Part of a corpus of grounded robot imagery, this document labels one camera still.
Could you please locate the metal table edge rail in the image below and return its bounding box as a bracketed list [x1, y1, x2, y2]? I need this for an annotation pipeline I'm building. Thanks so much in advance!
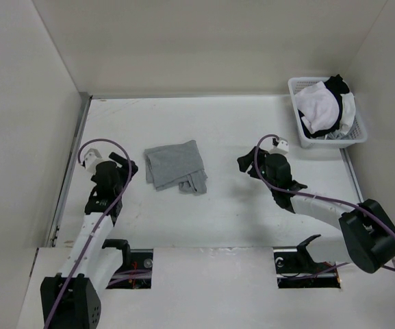
[44, 92, 92, 247]

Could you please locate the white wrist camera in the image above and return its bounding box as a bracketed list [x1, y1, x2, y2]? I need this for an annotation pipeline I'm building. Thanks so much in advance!
[81, 148, 103, 174]
[269, 138, 289, 155]

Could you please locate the white plastic basket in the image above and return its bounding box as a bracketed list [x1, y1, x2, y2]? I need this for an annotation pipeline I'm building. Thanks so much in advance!
[288, 77, 368, 149]

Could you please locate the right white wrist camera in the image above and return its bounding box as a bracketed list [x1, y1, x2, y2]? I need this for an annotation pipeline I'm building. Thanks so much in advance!
[269, 138, 289, 155]

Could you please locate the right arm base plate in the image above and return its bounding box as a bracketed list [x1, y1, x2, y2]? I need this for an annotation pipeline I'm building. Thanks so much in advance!
[273, 234, 341, 289]

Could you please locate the white tank top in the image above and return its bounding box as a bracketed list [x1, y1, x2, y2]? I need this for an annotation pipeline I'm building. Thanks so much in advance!
[293, 81, 357, 136]

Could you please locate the black tank top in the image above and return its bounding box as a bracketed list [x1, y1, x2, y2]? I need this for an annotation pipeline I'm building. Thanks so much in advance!
[299, 74, 352, 138]

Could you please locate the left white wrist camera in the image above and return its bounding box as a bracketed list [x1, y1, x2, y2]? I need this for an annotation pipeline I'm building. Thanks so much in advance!
[81, 148, 103, 174]

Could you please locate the grey tank top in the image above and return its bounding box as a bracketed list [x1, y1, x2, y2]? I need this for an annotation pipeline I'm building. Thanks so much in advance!
[143, 140, 207, 195]

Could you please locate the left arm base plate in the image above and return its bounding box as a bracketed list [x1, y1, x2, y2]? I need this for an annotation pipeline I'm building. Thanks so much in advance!
[107, 249, 153, 290]

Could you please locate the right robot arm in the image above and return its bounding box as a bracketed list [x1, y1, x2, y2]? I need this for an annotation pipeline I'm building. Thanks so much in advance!
[237, 147, 395, 273]

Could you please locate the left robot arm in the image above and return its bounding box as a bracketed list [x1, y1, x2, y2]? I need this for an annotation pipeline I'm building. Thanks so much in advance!
[40, 149, 138, 328]

